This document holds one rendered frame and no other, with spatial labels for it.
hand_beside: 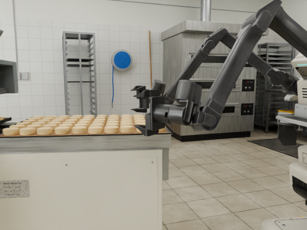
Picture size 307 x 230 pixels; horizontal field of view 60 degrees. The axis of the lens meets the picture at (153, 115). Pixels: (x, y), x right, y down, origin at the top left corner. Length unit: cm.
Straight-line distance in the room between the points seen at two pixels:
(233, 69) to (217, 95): 10
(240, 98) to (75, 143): 436
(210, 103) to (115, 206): 52
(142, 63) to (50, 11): 188
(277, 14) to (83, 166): 83
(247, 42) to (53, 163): 76
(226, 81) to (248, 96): 440
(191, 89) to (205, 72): 397
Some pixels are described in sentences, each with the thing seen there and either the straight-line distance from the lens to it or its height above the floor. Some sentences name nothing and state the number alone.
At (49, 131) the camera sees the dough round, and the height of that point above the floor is 91.
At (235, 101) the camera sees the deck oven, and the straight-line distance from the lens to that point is 507.
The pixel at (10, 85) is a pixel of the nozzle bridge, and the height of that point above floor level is 106.
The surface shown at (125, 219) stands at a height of 57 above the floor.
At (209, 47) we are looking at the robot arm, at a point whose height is 125.
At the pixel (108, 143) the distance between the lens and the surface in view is 97.
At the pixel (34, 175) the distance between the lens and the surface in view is 104.
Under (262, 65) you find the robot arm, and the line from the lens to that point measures 148.
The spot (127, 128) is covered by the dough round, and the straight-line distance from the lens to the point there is 94.
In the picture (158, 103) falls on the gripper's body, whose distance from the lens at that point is 81.
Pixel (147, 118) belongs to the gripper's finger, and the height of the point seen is 97.
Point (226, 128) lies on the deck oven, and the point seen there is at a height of 20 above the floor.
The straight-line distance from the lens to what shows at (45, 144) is 101.
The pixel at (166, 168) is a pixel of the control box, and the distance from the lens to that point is 105.
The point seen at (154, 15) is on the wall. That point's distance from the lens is 556.
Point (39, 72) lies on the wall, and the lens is 520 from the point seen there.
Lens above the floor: 109
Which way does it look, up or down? 8 degrees down
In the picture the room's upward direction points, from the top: straight up
